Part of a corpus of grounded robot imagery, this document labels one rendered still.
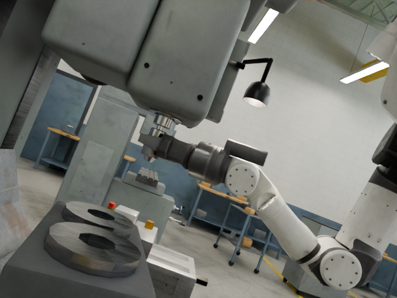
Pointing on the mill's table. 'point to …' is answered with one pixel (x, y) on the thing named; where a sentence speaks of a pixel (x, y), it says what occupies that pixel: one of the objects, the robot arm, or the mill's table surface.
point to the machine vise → (171, 272)
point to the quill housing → (186, 56)
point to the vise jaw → (146, 237)
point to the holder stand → (79, 257)
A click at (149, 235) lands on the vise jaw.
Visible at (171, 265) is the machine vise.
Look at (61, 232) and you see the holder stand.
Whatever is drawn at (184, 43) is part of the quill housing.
